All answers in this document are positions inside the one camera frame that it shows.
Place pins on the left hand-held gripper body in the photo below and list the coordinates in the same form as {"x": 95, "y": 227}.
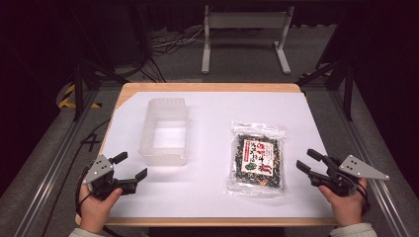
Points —
{"x": 99, "y": 168}

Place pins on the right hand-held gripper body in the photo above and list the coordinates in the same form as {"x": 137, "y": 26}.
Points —
{"x": 346, "y": 173}

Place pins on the translucent plastic container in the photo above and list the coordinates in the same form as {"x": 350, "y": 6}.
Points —
{"x": 164, "y": 158}

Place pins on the clear snack packet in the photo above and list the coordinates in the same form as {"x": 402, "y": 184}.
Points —
{"x": 257, "y": 161}

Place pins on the person's right hand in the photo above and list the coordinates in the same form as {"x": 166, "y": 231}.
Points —
{"x": 346, "y": 205}

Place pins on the person's left hand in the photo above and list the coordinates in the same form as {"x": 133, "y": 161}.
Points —
{"x": 96, "y": 210}

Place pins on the white paper sheet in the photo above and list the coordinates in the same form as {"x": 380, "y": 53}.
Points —
{"x": 210, "y": 184}

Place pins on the black tripod stand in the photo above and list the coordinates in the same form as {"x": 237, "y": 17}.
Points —
{"x": 347, "y": 89}
{"x": 79, "y": 89}

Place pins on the yellow black striped tape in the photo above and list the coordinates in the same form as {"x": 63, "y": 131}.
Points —
{"x": 66, "y": 98}

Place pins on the white metal stand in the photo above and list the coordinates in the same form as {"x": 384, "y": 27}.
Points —
{"x": 245, "y": 20}

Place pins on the aluminium rail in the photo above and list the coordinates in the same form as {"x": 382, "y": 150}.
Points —
{"x": 369, "y": 144}
{"x": 56, "y": 164}

